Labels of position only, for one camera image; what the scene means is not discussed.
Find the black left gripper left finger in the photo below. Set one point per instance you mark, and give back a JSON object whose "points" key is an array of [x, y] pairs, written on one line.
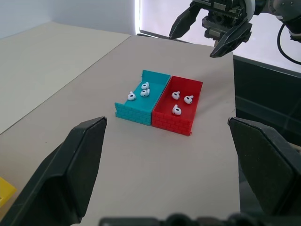
{"points": [[70, 169]]}

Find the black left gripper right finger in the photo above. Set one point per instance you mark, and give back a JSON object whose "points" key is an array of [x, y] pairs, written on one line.
{"points": [[263, 164]]}

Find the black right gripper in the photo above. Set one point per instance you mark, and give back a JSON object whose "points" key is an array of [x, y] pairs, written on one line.
{"points": [[223, 16]]}

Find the yellow plastic bin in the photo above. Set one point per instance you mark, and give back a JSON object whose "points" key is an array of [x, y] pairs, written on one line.
{"points": [[5, 190]]}

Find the teal tray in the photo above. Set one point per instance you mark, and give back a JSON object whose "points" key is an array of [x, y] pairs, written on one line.
{"points": [[143, 106]]}

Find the red tray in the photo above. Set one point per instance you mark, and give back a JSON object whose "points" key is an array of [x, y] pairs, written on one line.
{"points": [[164, 117]]}

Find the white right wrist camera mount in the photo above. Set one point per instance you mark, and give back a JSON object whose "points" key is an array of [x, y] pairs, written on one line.
{"points": [[250, 5]]}

